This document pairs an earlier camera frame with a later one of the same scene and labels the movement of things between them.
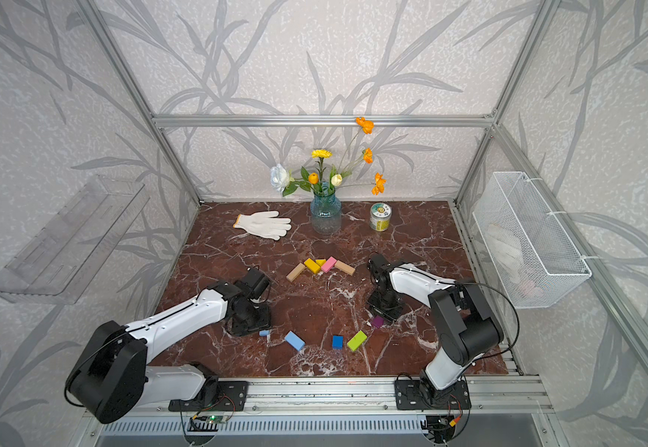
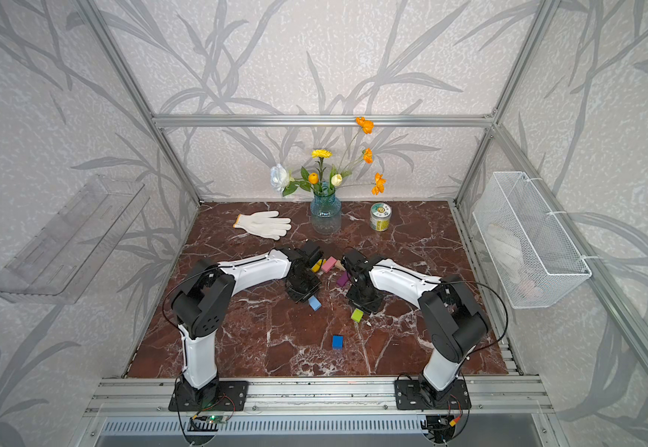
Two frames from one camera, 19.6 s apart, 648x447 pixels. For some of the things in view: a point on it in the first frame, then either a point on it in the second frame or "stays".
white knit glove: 264,223 stays
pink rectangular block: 329,264 stays
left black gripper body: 253,319 to 304,287
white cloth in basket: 507,249 stays
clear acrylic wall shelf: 56,266 stays
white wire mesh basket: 536,263 stays
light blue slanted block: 295,341 to 314,303
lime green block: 357,340 to 357,315
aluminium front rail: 504,394 stays
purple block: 378,321 to 343,278
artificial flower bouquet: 286,182 stays
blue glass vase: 326,214 stays
